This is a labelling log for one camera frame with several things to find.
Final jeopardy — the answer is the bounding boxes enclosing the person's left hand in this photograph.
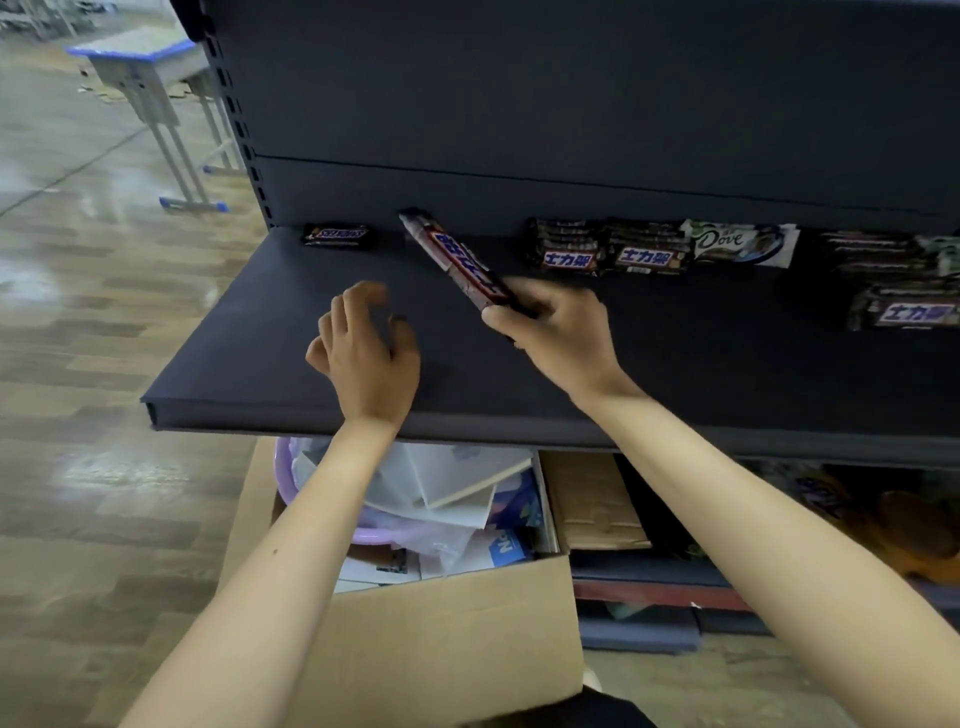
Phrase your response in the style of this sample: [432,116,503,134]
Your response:
[305,281,421,442]

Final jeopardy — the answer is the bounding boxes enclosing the person's right hand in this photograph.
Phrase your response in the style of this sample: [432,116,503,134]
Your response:
[479,277,648,412]

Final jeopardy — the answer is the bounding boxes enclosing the pile of Snickers bars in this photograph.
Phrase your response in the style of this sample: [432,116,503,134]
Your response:
[397,207,541,322]

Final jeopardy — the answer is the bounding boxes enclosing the Dove bar blue white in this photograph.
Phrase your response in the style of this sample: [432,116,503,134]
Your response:
[686,219,802,270]

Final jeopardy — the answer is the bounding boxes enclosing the dark grey metal shelf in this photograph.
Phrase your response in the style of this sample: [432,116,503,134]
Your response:
[140,0,960,654]

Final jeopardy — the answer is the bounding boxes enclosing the person's left forearm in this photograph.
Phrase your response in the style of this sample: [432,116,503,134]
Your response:
[119,419,403,728]

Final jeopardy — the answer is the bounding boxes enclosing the person's right forearm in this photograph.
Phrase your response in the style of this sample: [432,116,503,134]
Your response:
[588,393,960,728]

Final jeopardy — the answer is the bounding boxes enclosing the person's black trousers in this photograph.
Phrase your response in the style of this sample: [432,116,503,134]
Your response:
[464,686,661,728]

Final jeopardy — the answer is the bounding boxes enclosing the clear plastic bag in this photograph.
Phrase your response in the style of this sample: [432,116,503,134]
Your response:
[288,438,335,500]

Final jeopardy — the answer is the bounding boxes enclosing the purple plastic basin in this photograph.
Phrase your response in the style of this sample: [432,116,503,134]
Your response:
[273,437,391,549]

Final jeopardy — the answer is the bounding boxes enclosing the flat cardboard piece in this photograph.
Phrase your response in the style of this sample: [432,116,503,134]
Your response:
[539,449,652,554]

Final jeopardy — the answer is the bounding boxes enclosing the white paper sheet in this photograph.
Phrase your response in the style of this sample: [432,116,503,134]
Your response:
[333,547,421,594]

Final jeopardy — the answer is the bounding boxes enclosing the blue printed package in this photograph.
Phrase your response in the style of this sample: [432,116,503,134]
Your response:
[487,468,556,571]

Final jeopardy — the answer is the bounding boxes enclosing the cardboard box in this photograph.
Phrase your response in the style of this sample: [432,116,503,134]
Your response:
[217,437,586,728]

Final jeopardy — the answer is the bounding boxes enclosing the orange blue detergent bag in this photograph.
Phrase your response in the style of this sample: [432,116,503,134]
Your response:
[787,468,860,530]

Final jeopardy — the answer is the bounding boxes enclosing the orange plastic tub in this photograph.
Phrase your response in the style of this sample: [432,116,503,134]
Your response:
[873,487,960,588]

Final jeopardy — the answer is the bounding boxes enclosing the grey school desk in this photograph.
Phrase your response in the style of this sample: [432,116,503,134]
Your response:
[65,26,249,214]

